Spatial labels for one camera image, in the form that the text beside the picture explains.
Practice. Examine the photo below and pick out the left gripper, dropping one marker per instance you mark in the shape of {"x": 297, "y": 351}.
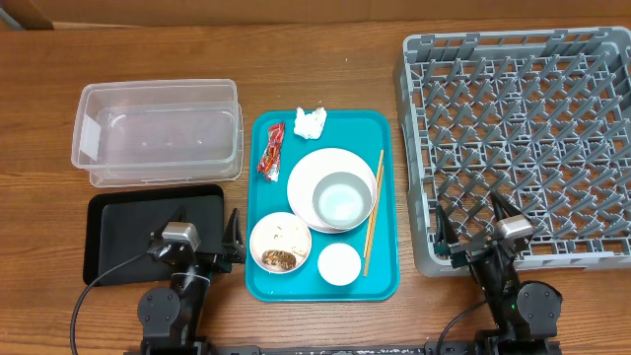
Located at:
{"x": 232, "y": 244}

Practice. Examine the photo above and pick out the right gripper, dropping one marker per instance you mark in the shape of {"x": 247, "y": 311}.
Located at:
{"x": 446, "y": 239}

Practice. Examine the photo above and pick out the red snack wrapper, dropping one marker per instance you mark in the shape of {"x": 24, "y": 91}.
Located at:
{"x": 269, "y": 163}

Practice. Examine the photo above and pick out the large pink plate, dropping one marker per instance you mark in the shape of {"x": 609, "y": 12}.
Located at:
{"x": 309, "y": 171}

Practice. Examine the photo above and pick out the grey bowl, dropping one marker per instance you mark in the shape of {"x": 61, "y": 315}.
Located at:
{"x": 343, "y": 200}

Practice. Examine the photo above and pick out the white cup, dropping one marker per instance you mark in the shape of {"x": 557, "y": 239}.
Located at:
{"x": 339, "y": 264}

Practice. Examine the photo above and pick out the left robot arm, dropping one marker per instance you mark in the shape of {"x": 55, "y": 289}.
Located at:
{"x": 170, "y": 316}

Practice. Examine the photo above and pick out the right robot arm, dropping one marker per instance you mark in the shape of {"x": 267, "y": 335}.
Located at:
{"x": 525, "y": 313}

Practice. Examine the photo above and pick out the grey dishwasher rack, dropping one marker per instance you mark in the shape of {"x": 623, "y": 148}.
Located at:
{"x": 542, "y": 117}

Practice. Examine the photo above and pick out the small plate with food scraps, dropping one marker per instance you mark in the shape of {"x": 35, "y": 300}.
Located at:
{"x": 280, "y": 243}

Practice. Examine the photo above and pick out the black plastic tray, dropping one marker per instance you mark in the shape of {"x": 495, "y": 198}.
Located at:
{"x": 119, "y": 225}

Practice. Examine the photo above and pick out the clear plastic bin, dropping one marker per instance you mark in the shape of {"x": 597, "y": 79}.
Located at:
{"x": 159, "y": 132}

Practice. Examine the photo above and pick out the teal plastic serving tray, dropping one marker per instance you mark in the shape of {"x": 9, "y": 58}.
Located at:
{"x": 364, "y": 133}

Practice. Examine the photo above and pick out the crumpled white tissue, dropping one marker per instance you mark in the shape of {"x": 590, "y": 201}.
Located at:
{"x": 310, "y": 125}

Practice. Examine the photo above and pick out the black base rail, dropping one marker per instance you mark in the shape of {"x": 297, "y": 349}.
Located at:
{"x": 429, "y": 348}

